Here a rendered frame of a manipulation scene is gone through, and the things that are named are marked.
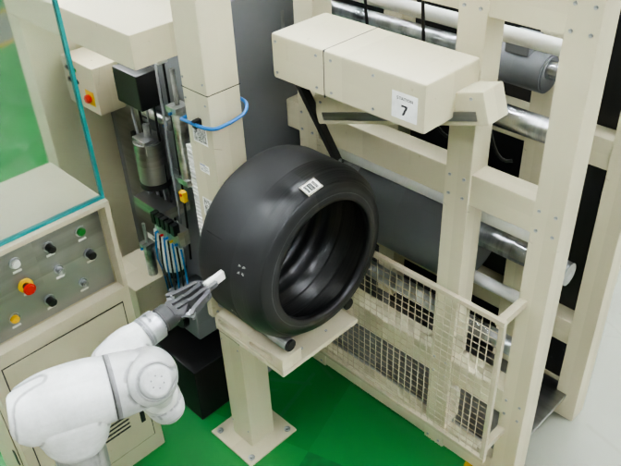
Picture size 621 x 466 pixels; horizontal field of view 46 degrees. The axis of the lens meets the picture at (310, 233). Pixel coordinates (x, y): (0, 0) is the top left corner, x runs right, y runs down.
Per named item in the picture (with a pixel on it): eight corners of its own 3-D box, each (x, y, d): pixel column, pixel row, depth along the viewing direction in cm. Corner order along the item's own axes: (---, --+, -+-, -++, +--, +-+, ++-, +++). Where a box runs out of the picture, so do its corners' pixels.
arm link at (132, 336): (127, 320, 205) (153, 357, 207) (79, 354, 198) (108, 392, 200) (137, 318, 196) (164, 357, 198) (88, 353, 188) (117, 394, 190)
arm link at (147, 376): (164, 333, 155) (100, 350, 151) (177, 340, 138) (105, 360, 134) (178, 392, 156) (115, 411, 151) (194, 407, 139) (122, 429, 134)
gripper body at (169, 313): (164, 320, 199) (190, 300, 203) (146, 306, 204) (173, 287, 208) (171, 337, 204) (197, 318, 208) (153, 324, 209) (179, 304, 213)
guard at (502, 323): (311, 346, 323) (305, 216, 283) (314, 344, 324) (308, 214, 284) (482, 463, 270) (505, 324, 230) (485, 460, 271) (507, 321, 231)
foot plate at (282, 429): (211, 432, 324) (211, 429, 323) (256, 398, 339) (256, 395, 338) (250, 467, 308) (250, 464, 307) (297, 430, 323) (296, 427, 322)
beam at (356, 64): (272, 78, 235) (268, 32, 226) (326, 55, 249) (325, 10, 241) (422, 137, 199) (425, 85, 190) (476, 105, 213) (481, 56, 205)
